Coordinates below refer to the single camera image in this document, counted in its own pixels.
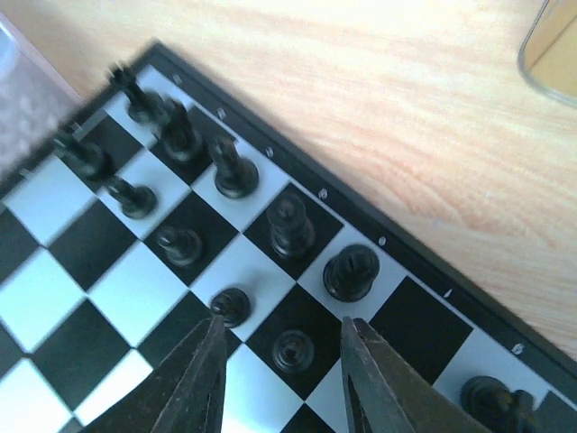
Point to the black chess queen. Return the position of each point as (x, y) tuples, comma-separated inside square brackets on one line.
[(291, 231)]

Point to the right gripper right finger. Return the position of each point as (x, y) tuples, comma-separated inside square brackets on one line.
[(383, 393)]

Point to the black silver chess board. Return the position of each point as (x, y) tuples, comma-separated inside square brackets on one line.
[(90, 304)]

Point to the black chess king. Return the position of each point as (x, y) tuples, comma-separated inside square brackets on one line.
[(349, 275)]

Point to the empty gold silver tin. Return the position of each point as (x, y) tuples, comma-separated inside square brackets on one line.
[(547, 56)]

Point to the silver tin with pieces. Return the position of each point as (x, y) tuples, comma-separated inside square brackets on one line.
[(35, 98)]

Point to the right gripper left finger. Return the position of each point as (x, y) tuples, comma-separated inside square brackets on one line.
[(185, 393)]

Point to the black chess piece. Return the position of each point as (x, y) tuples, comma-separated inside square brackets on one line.
[(181, 141), (144, 107)]

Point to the black chess pawn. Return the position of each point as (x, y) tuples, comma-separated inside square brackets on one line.
[(182, 246), (293, 351), (136, 201), (87, 159), (233, 305)]

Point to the black chess knight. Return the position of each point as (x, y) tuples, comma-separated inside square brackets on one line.
[(495, 406)]

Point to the black chess bishop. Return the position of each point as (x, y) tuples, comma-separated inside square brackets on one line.
[(235, 176)]

